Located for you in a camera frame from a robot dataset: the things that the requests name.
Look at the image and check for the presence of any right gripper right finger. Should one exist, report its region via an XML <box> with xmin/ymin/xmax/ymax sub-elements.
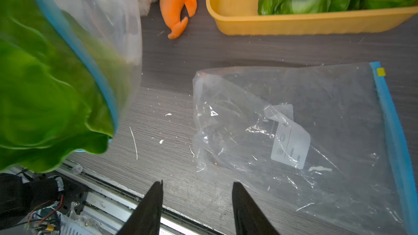
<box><xmin>232</xmin><ymin>182</ymin><xmax>279</xmax><ymax>235</ymax></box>

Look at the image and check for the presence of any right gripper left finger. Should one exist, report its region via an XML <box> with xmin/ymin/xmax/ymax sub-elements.
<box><xmin>117</xmin><ymin>181</ymin><xmax>163</xmax><ymax>235</ymax></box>

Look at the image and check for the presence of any clear zipper bag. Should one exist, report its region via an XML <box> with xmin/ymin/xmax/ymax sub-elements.
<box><xmin>0</xmin><ymin>0</ymin><xmax>144</xmax><ymax>152</ymax></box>
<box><xmin>193</xmin><ymin>62</ymin><xmax>418</xmax><ymax>235</ymax></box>

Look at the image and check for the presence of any yellow plastic tray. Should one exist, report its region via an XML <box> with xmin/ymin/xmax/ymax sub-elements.
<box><xmin>206</xmin><ymin>0</ymin><xmax>418</xmax><ymax>35</ymax></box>

